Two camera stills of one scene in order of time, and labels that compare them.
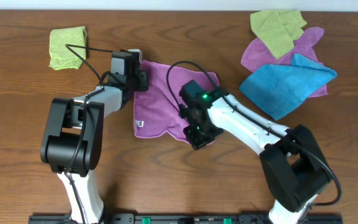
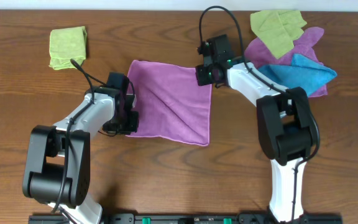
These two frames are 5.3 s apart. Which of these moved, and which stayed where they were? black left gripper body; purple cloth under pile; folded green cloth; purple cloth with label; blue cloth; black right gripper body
Moved: black left gripper body; black right gripper body
Stayed: purple cloth with label; folded green cloth; blue cloth; purple cloth under pile
